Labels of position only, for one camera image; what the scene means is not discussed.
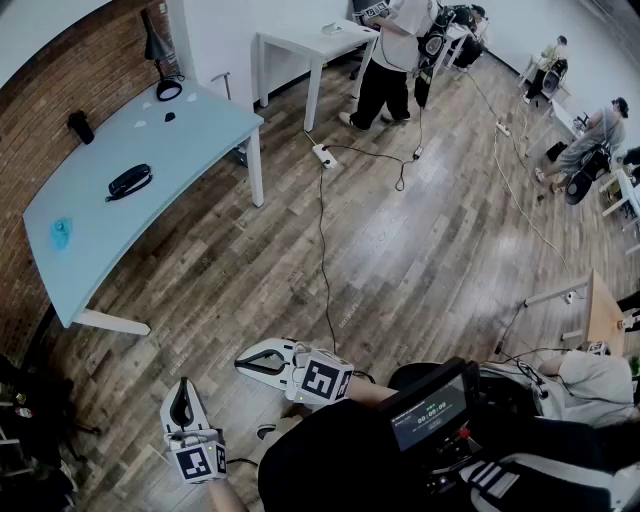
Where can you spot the white power strip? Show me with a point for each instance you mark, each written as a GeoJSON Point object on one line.
{"type": "Point", "coordinates": [503, 128]}
{"type": "Point", "coordinates": [325, 156]}

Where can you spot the person's left forearm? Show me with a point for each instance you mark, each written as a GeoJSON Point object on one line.
{"type": "Point", "coordinates": [227, 497]}

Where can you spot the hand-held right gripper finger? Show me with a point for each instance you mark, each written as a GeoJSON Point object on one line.
{"type": "Point", "coordinates": [272, 381]}
{"type": "Point", "coordinates": [270, 345]}

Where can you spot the black chest-mounted screen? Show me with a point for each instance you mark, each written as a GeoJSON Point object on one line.
{"type": "Point", "coordinates": [425, 420]}

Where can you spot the white table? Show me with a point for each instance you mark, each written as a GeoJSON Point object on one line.
{"type": "Point", "coordinates": [320, 42]}
{"type": "Point", "coordinates": [627, 200]}
{"type": "Point", "coordinates": [562, 120]}

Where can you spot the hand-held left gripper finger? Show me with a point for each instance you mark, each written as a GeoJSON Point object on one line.
{"type": "Point", "coordinates": [201, 417]}
{"type": "Point", "coordinates": [167, 412]}

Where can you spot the blue crumpled plastic bag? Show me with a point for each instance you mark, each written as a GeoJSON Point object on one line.
{"type": "Point", "coordinates": [61, 235]}

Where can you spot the person's right forearm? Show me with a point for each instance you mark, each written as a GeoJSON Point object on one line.
{"type": "Point", "coordinates": [372, 394]}

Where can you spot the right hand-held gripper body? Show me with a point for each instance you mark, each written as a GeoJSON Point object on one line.
{"type": "Point", "coordinates": [322, 382]}

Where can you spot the black telephone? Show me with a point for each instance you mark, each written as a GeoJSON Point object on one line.
{"type": "Point", "coordinates": [131, 179]}

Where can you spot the person's shoe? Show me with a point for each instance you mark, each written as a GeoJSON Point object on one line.
{"type": "Point", "coordinates": [266, 431]}

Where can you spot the black office chair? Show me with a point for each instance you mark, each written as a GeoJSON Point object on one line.
{"type": "Point", "coordinates": [35, 415]}

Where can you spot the black drinking bottle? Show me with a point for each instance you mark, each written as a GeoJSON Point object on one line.
{"type": "Point", "coordinates": [81, 127]}

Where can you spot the grey metal stand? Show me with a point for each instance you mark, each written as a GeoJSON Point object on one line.
{"type": "Point", "coordinates": [222, 80]}

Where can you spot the person's black shirt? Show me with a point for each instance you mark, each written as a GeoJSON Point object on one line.
{"type": "Point", "coordinates": [340, 460]}

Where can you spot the black desk lamp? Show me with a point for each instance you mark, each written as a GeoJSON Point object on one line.
{"type": "Point", "coordinates": [159, 45]}

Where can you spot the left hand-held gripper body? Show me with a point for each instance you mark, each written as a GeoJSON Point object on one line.
{"type": "Point", "coordinates": [197, 462]}

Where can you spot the wooden table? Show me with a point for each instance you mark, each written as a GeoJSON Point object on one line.
{"type": "Point", "coordinates": [602, 310]}

